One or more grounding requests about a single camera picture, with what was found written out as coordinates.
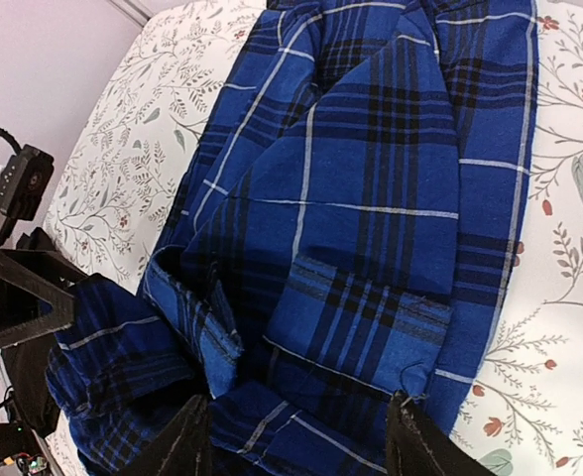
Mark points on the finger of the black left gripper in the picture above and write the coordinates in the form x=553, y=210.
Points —
x=35, y=295

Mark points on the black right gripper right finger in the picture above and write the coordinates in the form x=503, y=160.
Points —
x=415, y=446

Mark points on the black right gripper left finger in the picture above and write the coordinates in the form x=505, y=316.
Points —
x=182, y=448

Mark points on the blue plaid long sleeve shirt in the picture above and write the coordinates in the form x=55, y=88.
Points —
x=345, y=230

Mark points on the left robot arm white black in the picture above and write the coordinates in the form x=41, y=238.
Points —
x=25, y=365

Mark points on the floral patterned table mat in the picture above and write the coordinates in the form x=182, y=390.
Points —
x=524, y=414

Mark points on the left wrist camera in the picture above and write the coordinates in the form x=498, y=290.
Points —
x=23, y=182

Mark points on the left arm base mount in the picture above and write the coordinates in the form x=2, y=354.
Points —
x=20, y=451

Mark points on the left aluminium frame post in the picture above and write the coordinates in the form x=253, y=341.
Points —
x=133, y=10

